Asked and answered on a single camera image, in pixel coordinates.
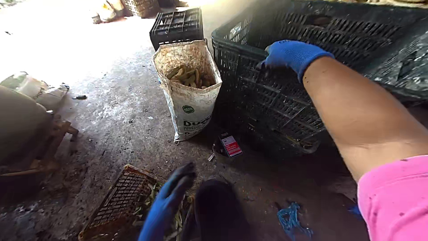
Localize yellow-brown plastic crate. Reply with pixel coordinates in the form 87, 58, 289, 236
122, 0, 160, 19

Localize person's right hand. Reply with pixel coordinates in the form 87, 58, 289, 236
257, 39, 335, 83

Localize pile of green-brown pods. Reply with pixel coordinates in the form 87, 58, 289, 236
167, 65, 216, 89

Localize crumpled white-green sack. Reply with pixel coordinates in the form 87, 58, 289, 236
0, 71, 70, 111

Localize crumpled blue plastic scrap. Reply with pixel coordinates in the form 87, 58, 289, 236
277, 202, 314, 240

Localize wooden stool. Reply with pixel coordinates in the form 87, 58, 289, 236
0, 114, 79, 177

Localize pile of white bags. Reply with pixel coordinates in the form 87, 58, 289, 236
90, 0, 126, 24

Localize small black plastic crate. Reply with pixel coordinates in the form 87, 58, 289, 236
149, 7, 204, 52

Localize orange-brown plastic crate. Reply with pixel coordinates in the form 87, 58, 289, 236
78, 164, 195, 241

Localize large grey-green full sack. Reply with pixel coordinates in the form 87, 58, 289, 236
0, 85, 54, 168

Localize person's right forearm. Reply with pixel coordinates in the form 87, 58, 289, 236
302, 56, 428, 241

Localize heap of green leafy scraps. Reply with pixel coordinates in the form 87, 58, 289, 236
132, 181, 190, 241

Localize phone with red-white screen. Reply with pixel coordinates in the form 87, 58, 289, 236
219, 133, 243, 158

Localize large black plastic crate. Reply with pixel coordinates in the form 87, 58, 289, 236
211, 1, 428, 156

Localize person's legs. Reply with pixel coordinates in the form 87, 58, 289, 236
182, 175, 256, 241

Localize white printed sack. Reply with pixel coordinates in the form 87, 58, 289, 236
153, 40, 223, 143

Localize person's left hand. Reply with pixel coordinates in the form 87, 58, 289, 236
138, 162, 197, 241

